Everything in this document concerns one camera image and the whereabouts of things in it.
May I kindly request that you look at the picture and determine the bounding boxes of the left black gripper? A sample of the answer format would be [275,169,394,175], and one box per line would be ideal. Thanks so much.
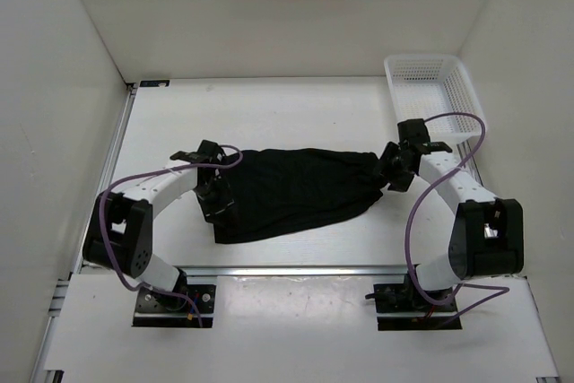
[194,177,239,228]

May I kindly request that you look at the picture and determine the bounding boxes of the black shorts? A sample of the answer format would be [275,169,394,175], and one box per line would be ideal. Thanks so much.
[204,148,382,244]

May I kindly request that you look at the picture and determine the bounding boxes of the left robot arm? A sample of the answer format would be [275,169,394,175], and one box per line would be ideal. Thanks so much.
[82,162,237,311]

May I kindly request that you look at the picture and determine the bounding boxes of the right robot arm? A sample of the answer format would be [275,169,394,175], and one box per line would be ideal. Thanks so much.
[375,143,525,311]

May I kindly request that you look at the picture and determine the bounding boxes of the white perforated plastic basket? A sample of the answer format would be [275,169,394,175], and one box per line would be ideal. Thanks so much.
[384,54,483,144]

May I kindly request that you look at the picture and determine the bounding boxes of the small dark label sticker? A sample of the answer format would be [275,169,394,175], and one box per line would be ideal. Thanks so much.
[139,80,170,88]

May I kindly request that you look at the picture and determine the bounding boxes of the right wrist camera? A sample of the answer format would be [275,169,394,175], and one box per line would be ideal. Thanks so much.
[397,118,453,154]

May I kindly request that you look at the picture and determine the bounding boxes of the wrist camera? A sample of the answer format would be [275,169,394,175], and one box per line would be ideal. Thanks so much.
[397,118,453,154]
[170,140,225,164]

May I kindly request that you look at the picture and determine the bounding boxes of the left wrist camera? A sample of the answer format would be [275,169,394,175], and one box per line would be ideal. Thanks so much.
[170,140,225,164]

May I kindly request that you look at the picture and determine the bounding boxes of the aluminium front rail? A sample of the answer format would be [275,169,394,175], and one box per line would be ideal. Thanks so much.
[183,265,407,277]

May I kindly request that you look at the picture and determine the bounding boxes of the aluminium rail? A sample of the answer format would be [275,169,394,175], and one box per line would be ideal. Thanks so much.
[84,82,138,267]
[183,265,407,277]

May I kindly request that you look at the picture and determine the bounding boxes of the aluminium left rail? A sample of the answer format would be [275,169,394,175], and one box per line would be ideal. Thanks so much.
[84,82,138,267]

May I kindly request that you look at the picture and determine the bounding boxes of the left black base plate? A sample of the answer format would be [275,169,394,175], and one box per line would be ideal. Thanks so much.
[132,283,216,329]

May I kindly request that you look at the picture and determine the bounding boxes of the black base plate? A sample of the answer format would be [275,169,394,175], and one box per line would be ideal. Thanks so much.
[132,283,216,329]
[365,282,462,332]

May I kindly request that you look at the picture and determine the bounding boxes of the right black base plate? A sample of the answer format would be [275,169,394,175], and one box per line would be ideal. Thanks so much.
[365,282,462,332]

